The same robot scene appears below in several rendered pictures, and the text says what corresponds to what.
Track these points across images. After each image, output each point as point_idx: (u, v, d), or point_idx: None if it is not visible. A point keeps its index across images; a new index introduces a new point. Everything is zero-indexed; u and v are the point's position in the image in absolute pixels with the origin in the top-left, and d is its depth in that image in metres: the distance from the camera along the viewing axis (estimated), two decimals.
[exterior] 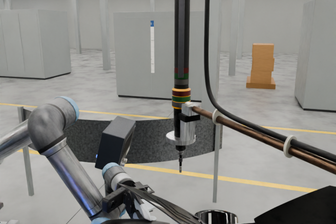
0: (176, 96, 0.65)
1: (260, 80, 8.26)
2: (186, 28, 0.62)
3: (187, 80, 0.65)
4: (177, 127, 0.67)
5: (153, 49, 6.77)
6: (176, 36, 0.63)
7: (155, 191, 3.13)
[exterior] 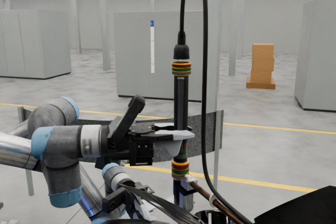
0: (175, 169, 0.70)
1: (260, 80, 8.26)
2: (185, 109, 0.67)
3: (185, 154, 0.69)
4: (177, 196, 0.72)
5: (153, 49, 6.77)
6: (175, 116, 0.67)
7: (155, 191, 3.13)
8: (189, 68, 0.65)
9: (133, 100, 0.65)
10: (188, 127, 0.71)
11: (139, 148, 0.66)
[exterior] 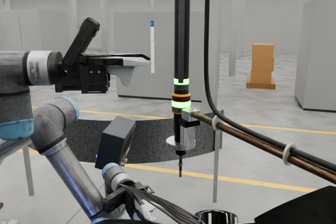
0: (176, 101, 0.66)
1: (260, 80, 8.26)
2: (186, 34, 0.63)
3: (186, 85, 0.65)
4: (177, 132, 0.68)
5: (153, 49, 6.77)
6: (176, 42, 0.63)
7: (155, 191, 3.13)
8: None
9: (84, 21, 0.60)
10: (146, 56, 0.69)
11: (91, 73, 0.61)
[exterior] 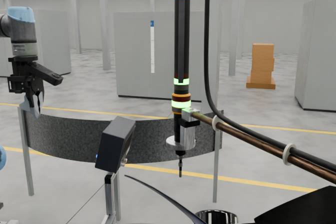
0: (176, 101, 0.66)
1: (260, 80, 8.26)
2: (186, 34, 0.63)
3: (186, 85, 0.65)
4: (177, 132, 0.68)
5: (153, 49, 6.77)
6: (176, 42, 0.63)
7: (155, 191, 3.13)
8: None
9: None
10: None
11: None
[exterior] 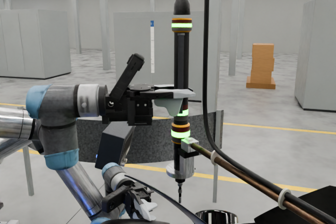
0: (175, 131, 0.67)
1: (260, 80, 8.26)
2: (185, 67, 0.64)
3: (186, 116, 0.67)
4: (177, 161, 0.69)
5: (153, 49, 6.77)
6: (175, 75, 0.65)
7: (155, 191, 3.13)
8: (190, 24, 0.62)
9: (132, 56, 0.62)
10: (189, 88, 0.68)
11: (138, 106, 0.64)
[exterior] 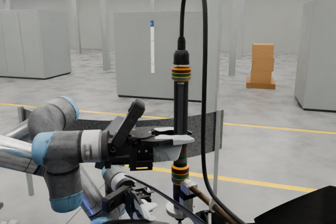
0: (175, 173, 0.70)
1: (260, 80, 8.26)
2: (185, 114, 0.67)
3: (185, 159, 0.70)
4: (177, 201, 0.72)
5: (153, 49, 6.77)
6: (175, 121, 0.68)
7: (155, 191, 3.13)
8: (189, 74, 0.65)
9: (133, 105, 0.65)
10: (188, 132, 0.71)
11: (139, 153, 0.66)
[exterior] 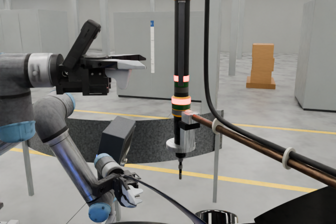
0: (176, 104, 0.66)
1: (260, 80, 8.26)
2: (186, 37, 0.63)
3: (186, 88, 0.66)
4: (177, 135, 0.68)
5: (153, 49, 6.77)
6: (176, 45, 0.63)
7: (155, 191, 3.13)
8: None
9: (85, 23, 0.60)
10: (143, 57, 0.71)
11: (92, 76, 0.61)
